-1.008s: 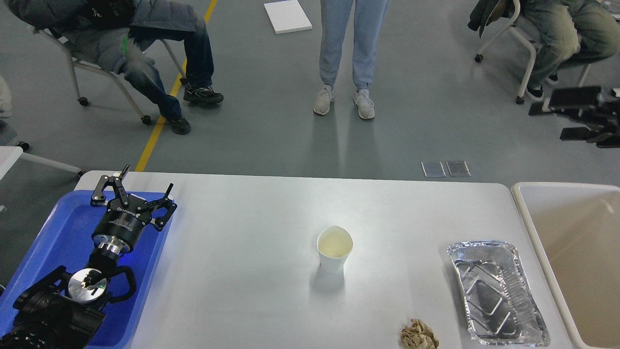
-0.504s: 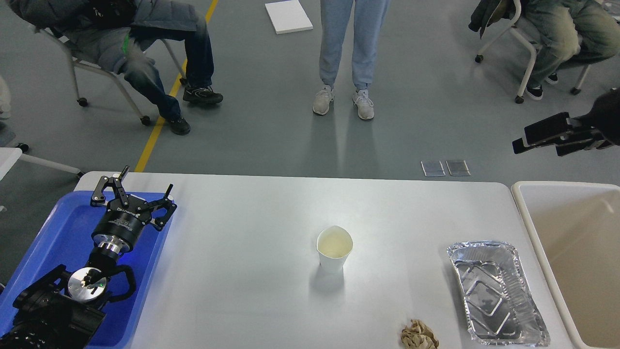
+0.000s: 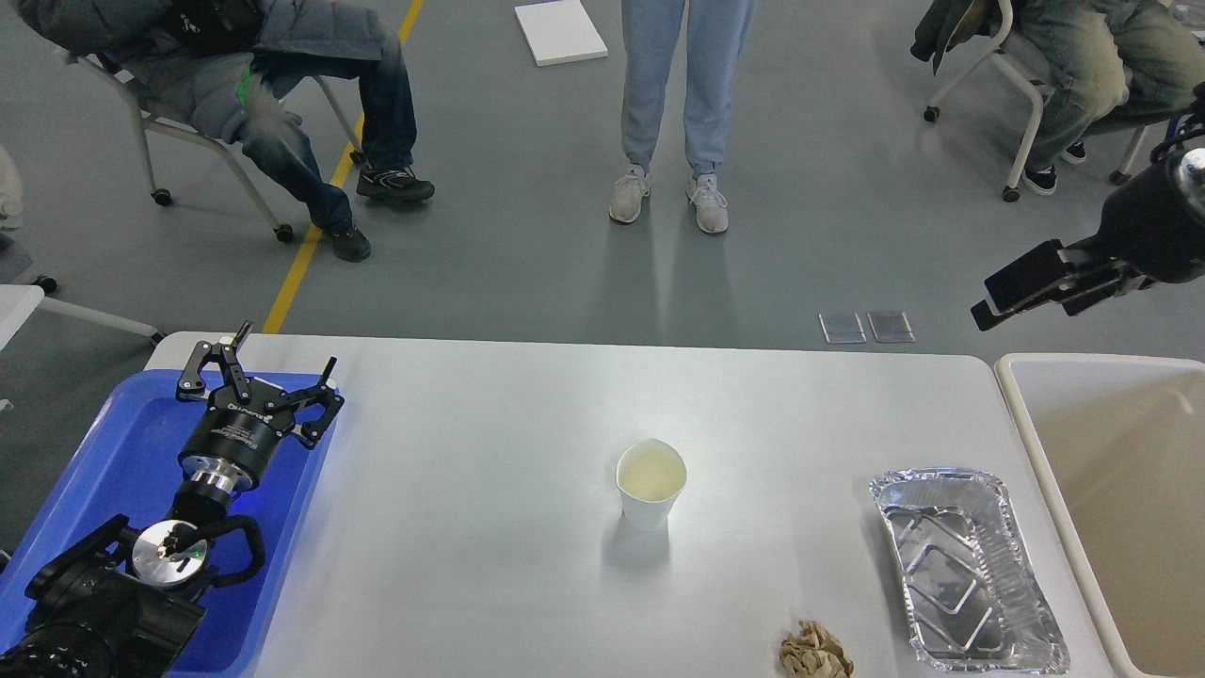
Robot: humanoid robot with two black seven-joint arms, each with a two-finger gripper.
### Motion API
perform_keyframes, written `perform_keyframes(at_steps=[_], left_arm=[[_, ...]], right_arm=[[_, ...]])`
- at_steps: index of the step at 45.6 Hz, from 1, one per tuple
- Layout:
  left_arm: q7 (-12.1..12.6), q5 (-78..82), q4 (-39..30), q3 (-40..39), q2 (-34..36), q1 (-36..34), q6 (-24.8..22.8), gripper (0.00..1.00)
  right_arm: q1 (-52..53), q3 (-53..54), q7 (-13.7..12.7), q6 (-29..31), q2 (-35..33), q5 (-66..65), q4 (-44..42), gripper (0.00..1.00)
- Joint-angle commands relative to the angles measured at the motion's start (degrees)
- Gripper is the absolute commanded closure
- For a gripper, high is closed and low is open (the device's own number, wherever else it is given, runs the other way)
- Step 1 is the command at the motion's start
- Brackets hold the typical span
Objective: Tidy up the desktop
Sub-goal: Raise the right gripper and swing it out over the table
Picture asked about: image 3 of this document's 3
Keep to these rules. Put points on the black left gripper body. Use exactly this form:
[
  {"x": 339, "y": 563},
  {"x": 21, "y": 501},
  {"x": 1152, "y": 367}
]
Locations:
[{"x": 232, "y": 445}]

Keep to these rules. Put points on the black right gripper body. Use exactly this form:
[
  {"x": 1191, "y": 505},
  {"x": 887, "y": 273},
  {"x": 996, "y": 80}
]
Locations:
[{"x": 1155, "y": 222}]

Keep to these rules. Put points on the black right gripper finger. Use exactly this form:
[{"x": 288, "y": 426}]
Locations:
[
  {"x": 1043, "y": 275},
  {"x": 1101, "y": 284}
]

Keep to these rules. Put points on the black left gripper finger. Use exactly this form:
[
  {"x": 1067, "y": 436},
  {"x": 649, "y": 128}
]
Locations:
[
  {"x": 281, "y": 410},
  {"x": 190, "y": 385}
]

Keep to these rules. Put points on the white paper cup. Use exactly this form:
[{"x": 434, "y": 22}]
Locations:
[{"x": 650, "y": 475}]

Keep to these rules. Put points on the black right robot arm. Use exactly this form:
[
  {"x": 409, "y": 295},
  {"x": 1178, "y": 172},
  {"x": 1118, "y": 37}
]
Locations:
[{"x": 1191, "y": 132}]

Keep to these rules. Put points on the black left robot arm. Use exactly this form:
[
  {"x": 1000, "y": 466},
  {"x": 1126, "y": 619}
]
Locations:
[{"x": 162, "y": 550}]

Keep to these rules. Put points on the beige plastic bin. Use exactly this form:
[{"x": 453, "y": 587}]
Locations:
[{"x": 1117, "y": 444}]

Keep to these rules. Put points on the seated person in green trousers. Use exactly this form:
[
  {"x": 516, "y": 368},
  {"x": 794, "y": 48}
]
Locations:
[{"x": 1113, "y": 65}]

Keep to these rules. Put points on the right floor plate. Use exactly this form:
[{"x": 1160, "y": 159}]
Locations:
[{"x": 891, "y": 327}]

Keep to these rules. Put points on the floor plate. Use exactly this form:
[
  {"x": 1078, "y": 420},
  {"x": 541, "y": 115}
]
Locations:
[
  {"x": 842, "y": 328},
  {"x": 891, "y": 327}
]

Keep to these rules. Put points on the left floor plate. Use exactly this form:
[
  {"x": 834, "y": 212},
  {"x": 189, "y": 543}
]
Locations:
[{"x": 842, "y": 328}]

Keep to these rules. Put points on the seated person in grey jacket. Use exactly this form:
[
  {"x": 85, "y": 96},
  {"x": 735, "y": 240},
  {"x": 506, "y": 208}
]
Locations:
[{"x": 226, "y": 65}]

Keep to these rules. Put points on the aluminium foil tray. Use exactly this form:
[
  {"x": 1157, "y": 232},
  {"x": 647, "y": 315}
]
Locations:
[{"x": 972, "y": 599}]

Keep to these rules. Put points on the white flat board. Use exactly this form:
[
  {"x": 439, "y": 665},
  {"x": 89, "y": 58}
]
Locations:
[{"x": 560, "y": 32}]

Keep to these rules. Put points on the crumpled brown paper ball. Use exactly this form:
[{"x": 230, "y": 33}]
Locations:
[{"x": 813, "y": 651}]

